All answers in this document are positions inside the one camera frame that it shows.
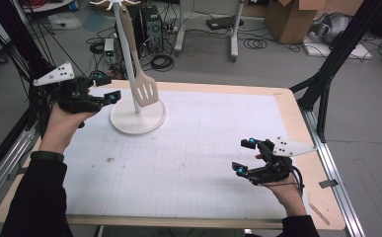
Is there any white hook stand rack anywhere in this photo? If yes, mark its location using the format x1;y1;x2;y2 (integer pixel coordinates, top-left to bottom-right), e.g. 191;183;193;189
89;0;168;136

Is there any person's left hand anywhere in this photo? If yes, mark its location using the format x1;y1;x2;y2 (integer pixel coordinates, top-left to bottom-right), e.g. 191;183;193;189
38;102;100;156

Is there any beige slotted spatula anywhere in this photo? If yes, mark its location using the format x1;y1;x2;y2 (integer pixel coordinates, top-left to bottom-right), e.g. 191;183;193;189
118;5;160;109

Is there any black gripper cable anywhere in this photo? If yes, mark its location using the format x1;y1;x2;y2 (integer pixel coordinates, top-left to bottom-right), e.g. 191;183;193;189
289;165;307;199

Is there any aluminium rail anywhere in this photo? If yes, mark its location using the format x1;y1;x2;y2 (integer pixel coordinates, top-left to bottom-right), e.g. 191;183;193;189
0;126;43;216
301;108;366;237

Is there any round white table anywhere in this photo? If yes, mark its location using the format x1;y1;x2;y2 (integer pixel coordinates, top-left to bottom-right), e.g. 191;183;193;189
20;0;75;14

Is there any grey bag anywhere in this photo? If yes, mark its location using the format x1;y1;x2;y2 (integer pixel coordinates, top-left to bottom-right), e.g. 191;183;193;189
309;12;351;45

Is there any black flat device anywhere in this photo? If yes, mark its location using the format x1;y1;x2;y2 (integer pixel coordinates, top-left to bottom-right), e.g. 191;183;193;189
205;15;245;32

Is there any black computer tower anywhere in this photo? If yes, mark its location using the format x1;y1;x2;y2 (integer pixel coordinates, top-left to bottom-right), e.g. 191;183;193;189
140;5;165;54

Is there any person's right hand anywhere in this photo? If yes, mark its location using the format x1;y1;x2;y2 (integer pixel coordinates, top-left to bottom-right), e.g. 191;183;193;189
263;173;309;218

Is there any white flat board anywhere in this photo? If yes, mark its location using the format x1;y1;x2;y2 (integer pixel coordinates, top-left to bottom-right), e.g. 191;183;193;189
302;40;373;61

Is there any wooden table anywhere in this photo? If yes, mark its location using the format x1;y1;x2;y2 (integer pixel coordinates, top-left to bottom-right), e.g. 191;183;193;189
0;78;347;231

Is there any brown cardboard box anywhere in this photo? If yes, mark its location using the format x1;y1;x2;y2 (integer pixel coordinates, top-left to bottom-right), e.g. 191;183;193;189
265;0;328;45

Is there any white stand leg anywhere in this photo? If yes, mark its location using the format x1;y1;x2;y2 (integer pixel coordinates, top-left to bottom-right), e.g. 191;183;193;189
229;0;246;63
174;0;187;55

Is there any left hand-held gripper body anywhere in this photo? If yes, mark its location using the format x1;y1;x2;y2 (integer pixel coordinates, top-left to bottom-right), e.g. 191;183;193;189
33;60;105;115

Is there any small grey power supply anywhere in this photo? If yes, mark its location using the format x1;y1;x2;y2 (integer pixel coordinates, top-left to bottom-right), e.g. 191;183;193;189
103;38;116;64

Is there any coiled black cable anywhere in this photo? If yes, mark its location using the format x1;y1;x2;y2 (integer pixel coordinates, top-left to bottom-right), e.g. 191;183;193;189
150;53;176;73
243;38;268;50

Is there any white grid mat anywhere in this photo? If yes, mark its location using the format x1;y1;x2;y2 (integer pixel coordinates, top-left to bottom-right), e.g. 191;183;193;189
61;86;311;221

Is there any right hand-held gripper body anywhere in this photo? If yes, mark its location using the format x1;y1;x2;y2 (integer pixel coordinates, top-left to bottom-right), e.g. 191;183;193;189
248;135;318;187

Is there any black metal frame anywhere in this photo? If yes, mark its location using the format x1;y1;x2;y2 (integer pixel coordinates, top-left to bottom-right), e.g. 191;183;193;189
0;0;75;186
289;0;382;144

